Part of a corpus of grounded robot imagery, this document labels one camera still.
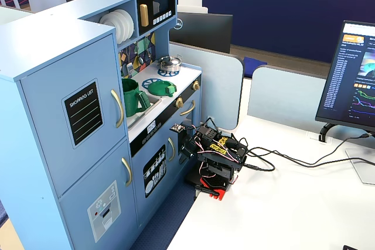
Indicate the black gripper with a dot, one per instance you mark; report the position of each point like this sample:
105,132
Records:
188,144

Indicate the green round plate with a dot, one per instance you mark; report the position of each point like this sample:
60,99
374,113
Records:
158,87

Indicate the red and black arm base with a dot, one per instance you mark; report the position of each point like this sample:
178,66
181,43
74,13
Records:
216,188

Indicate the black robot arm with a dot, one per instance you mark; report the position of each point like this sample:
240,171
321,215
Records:
222,150

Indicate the green pitcher recipient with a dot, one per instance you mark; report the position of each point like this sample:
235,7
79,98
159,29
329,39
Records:
130,97

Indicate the silver pot with lid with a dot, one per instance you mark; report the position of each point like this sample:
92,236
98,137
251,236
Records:
170,64

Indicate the pale blue desk divider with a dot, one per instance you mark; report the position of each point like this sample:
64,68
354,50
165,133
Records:
219,86
281,95

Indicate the metal slotted spatula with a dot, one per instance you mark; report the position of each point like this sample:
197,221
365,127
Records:
129,70

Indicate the metal ladle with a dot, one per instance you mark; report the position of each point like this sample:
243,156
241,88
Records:
141,60

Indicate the blue fabric seat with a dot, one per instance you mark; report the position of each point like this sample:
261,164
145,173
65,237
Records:
253,64

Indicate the black Dell monitor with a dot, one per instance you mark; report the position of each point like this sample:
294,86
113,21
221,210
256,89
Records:
205,33

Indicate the white plate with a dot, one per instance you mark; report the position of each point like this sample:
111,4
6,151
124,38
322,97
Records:
103,20
125,26
112,16

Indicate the blue toy kitchen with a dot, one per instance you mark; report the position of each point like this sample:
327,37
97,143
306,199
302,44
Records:
58,56

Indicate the monitor with lit screen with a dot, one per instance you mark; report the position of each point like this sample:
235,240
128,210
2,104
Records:
345,86

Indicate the monitor stand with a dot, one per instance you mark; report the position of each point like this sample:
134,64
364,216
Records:
361,168

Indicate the small wrist camera board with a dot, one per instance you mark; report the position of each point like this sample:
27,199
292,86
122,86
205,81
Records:
177,128

